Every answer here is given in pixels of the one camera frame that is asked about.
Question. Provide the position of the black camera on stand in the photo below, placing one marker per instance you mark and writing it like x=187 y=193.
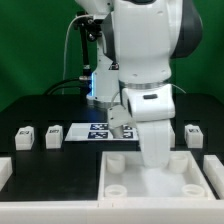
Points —
x=91 y=25

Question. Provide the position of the white obstacle block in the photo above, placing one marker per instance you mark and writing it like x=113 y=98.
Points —
x=5 y=170
x=214 y=170

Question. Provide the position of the white square tabletop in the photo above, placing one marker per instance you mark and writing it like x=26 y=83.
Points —
x=123 y=175

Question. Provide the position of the black camera stand pole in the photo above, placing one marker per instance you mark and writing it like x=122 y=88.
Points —
x=86 y=65

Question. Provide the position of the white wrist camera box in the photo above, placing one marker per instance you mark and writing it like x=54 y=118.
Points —
x=117 y=117

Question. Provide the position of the white marker plate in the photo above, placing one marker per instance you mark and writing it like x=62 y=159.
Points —
x=98 y=132

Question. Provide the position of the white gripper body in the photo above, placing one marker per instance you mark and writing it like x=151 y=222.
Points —
x=151 y=111

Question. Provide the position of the white left obstacle block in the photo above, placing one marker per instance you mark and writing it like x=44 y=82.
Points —
x=5 y=170

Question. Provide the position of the white right obstacle block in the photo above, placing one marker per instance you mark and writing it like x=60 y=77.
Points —
x=214 y=170

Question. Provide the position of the white front rail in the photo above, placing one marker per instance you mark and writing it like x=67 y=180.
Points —
x=152 y=211

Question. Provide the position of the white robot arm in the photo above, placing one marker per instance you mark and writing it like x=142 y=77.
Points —
x=142 y=37

